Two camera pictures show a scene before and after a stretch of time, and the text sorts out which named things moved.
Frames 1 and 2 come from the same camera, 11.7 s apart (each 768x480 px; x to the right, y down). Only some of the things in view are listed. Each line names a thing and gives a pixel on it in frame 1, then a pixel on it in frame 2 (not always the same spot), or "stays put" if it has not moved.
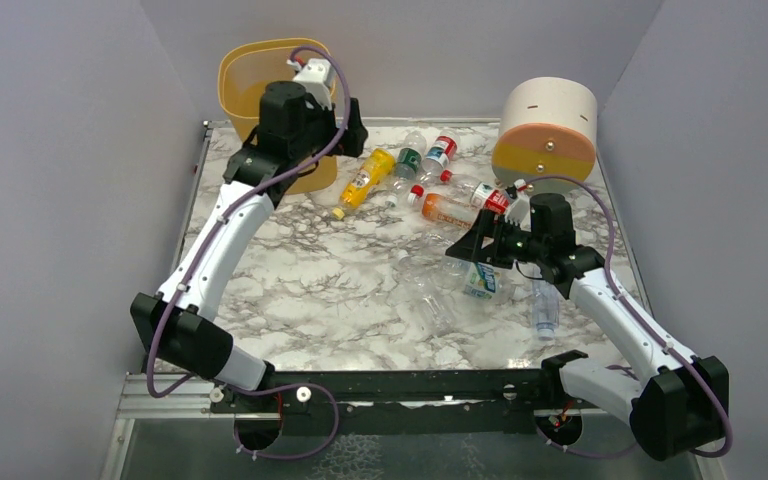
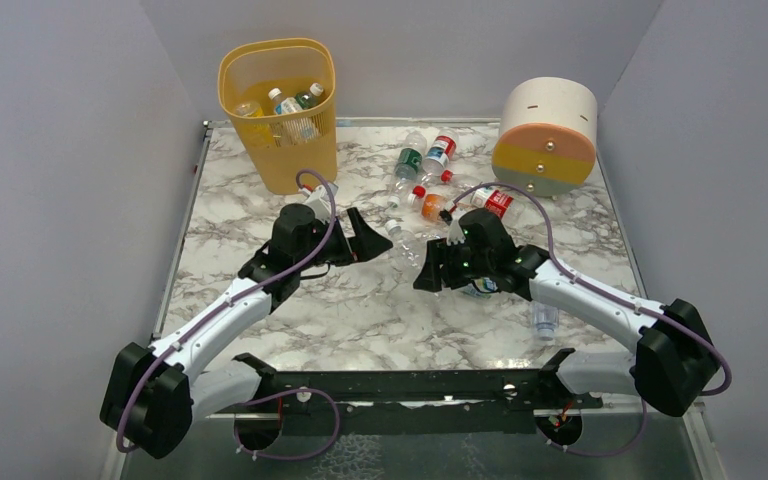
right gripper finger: x=469 y=246 -> x=430 y=278
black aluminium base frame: x=328 y=391 stays put
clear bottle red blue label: x=440 y=153 stays put
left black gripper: x=349 y=128 -> x=350 y=237
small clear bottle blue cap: x=546 y=308 stays put
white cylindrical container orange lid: x=548 y=127 stays put
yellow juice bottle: x=376 y=166 -> x=250 y=108
